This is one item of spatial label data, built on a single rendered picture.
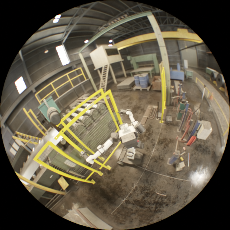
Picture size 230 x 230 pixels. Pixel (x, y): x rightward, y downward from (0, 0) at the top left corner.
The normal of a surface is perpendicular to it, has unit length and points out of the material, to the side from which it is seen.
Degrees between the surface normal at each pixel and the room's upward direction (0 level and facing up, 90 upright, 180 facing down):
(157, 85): 90
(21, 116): 90
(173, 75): 90
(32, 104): 90
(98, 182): 0
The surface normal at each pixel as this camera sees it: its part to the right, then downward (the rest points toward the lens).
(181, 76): -0.55, 0.64
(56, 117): 0.77, 0.16
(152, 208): -0.31, -0.75
